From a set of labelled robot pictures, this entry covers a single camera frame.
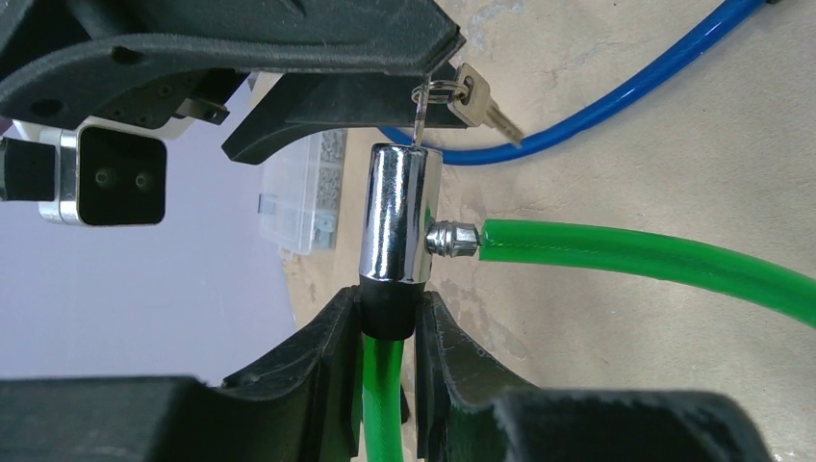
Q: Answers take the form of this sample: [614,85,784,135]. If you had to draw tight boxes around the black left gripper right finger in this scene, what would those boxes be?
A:
[415,292,771,461]

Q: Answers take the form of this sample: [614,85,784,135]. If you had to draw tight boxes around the clear plastic screw box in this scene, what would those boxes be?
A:
[258,129,347,255]

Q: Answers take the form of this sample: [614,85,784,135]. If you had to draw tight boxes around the blue cable lock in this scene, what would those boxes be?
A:
[379,0,770,168]

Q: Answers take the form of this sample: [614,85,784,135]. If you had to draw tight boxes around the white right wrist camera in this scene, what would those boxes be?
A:
[1,69,259,227]

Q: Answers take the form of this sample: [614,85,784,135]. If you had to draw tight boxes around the silver green lock keys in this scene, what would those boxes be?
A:
[411,63,524,147]

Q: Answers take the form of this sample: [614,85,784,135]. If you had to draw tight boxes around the green cable lock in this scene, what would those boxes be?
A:
[359,143,815,461]

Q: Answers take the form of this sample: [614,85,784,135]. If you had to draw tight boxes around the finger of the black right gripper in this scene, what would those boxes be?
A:
[221,69,470,167]
[1,1,465,129]

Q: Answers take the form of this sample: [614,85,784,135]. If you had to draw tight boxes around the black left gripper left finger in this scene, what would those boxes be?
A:
[1,287,362,461]

